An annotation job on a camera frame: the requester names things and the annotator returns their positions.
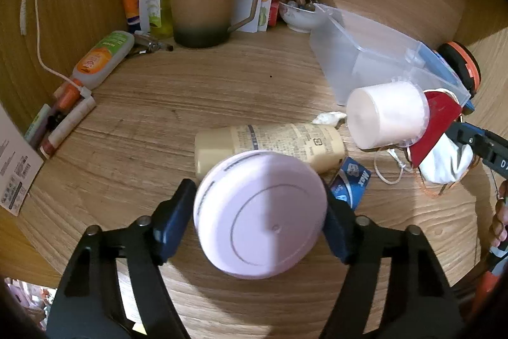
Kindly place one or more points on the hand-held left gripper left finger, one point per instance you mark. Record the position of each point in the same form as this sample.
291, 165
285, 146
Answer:
174, 222

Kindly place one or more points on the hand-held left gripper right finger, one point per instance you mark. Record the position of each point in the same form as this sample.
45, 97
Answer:
337, 229

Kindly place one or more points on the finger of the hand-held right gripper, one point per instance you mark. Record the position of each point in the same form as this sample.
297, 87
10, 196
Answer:
482, 148

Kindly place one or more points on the white face mask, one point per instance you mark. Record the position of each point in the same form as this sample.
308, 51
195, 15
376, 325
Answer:
442, 162

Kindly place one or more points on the red pouch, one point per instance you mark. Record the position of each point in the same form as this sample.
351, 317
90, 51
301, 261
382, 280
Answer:
434, 120

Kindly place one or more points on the pink round jar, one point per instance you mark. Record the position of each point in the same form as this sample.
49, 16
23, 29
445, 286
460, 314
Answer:
262, 216

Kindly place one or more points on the white cylindrical container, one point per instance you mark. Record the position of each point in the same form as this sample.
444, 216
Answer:
385, 116

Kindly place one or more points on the cream lotion bottle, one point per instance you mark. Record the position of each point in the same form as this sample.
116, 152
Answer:
278, 142

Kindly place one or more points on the clear plastic bin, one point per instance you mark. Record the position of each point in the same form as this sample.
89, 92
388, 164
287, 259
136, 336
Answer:
357, 41

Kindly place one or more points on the wooden desktop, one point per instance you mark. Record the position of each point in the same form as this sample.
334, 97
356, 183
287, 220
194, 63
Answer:
198, 92

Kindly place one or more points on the person's right hand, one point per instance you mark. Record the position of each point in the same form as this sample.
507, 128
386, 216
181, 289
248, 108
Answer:
501, 220

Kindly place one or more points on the blue snack packet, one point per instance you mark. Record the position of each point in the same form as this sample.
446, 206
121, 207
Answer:
353, 180

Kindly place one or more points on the orange and black round case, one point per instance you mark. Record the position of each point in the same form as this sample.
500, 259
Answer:
464, 63

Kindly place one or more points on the blue patterned pouch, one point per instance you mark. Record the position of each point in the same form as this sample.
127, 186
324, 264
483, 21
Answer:
436, 63

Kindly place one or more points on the crumpled white tissue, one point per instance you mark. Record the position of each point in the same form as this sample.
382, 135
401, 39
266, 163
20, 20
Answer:
327, 118

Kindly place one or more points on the white and pink stick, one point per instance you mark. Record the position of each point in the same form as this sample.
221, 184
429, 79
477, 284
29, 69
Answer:
69, 124

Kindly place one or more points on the white printed card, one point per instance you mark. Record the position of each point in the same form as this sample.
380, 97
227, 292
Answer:
16, 172

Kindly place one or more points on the green and orange tube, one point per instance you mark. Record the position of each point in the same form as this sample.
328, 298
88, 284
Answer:
101, 59

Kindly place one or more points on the dark metal tool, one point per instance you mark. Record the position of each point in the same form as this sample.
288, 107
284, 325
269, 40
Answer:
149, 43

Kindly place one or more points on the white bowl of beads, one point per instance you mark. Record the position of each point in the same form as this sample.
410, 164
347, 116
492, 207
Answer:
299, 17

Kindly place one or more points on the brown ceramic mug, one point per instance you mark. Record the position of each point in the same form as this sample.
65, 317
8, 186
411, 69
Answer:
200, 5

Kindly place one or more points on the small red box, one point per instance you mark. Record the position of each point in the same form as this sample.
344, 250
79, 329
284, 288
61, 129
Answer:
274, 13

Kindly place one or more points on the fruit printed box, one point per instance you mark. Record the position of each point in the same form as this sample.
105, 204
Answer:
265, 5

